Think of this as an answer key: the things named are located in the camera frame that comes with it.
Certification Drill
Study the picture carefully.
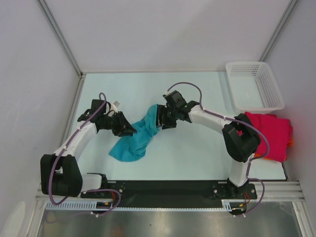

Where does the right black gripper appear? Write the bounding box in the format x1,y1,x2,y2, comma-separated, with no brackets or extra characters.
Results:
154,105,179,129

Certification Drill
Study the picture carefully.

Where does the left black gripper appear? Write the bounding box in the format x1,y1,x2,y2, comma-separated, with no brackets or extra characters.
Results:
101,111,137,137

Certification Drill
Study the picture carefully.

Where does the teal t shirt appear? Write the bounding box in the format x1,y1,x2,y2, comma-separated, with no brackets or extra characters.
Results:
109,104,160,162

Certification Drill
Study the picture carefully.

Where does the white plastic perforated basket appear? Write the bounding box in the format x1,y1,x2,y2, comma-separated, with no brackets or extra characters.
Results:
226,61,285,114

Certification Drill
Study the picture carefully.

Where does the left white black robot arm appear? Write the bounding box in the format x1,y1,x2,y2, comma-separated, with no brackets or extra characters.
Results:
40,99,137,198

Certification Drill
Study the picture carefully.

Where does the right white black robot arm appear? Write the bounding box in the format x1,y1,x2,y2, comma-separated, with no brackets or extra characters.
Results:
157,90,261,198

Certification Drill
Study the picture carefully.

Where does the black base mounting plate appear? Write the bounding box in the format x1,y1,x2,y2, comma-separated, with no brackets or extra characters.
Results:
80,180,257,204

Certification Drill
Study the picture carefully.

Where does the folded red t shirt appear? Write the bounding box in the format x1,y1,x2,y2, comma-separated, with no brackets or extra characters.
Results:
243,111,294,162

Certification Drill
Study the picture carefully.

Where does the folded orange t shirt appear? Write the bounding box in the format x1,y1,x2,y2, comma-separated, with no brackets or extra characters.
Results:
264,138,293,162

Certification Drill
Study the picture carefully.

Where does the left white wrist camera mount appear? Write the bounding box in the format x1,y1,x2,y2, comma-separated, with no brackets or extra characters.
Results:
106,101,120,117

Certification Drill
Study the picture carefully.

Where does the right aluminium corner post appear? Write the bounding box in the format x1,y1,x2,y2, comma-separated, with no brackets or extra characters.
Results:
259,0,300,62

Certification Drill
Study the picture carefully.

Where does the aluminium corner post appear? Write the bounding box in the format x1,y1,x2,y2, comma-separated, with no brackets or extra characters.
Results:
36,0,83,78
259,0,300,62

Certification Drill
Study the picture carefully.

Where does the white slotted cable duct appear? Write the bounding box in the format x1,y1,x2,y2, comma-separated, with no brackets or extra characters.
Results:
45,200,246,212

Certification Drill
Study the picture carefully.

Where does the left aluminium corner post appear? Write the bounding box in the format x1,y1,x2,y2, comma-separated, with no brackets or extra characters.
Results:
36,0,83,78

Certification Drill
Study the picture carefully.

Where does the aluminium frame rail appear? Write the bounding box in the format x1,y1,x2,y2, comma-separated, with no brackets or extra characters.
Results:
35,180,305,202

